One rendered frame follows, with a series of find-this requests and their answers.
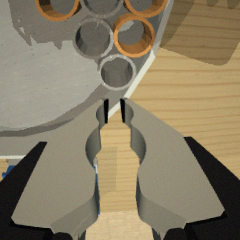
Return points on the grey metal sleeve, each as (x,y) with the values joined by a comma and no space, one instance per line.
(116,81)
(87,51)
(96,14)

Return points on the bronze bushing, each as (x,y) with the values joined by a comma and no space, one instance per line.
(47,11)
(140,48)
(156,7)

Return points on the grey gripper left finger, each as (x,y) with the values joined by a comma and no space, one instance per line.
(54,187)

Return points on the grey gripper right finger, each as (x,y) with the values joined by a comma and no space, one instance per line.
(179,183)

